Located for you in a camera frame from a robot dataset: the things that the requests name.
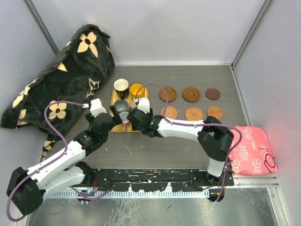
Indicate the pink mug white interior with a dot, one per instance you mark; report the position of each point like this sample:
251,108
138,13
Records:
123,116

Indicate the brown wooden saucer coaster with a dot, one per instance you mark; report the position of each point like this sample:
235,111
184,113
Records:
191,94
168,93

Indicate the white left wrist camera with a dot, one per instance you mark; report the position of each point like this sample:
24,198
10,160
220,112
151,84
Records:
95,107

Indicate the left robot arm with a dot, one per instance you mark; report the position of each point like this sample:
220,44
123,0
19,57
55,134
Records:
29,188

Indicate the pink patterned package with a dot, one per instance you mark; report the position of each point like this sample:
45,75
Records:
253,155

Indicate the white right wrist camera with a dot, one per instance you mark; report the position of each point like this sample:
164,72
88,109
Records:
143,104

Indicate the yellow serving tray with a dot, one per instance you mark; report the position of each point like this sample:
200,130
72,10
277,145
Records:
119,128

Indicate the yellow mug black handle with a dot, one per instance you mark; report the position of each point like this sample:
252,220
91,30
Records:
137,89

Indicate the woven rattan coaster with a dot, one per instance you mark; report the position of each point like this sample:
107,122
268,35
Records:
193,114
170,112

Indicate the dark wooden coaster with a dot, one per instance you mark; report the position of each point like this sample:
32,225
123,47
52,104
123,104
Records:
213,94

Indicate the black floral plush blanket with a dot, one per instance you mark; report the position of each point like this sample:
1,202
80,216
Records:
74,75

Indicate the black mug cream interior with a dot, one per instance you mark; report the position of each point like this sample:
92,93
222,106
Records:
122,88

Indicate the grey speckled round mug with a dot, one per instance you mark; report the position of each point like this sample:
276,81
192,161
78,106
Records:
122,105

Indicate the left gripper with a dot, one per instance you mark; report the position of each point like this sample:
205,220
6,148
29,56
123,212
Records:
115,119

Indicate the white slotted cable duct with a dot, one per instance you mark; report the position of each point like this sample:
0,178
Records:
70,194

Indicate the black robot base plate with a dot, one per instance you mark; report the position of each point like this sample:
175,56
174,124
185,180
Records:
149,180

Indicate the light wooden coaster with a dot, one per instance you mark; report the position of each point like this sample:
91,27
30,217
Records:
215,111

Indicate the small red cup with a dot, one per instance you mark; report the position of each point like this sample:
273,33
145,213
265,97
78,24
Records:
133,104

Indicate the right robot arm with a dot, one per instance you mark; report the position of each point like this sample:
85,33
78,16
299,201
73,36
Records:
214,137

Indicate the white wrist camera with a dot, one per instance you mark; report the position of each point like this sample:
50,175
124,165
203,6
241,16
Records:
143,104
95,107

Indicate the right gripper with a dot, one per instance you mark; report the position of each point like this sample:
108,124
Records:
150,115

